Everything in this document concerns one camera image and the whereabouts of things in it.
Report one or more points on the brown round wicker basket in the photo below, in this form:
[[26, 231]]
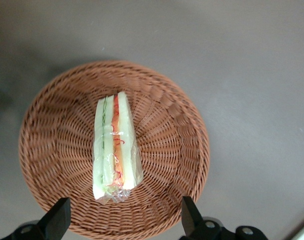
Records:
[[166, 150]]

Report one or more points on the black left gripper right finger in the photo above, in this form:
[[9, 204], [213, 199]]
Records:
[[191, 220]]

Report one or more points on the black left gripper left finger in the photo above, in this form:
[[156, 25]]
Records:
[[55, 220]]

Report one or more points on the plastic-wrapped triangle sandwich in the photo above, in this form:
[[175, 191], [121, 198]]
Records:
[[124, 137]]

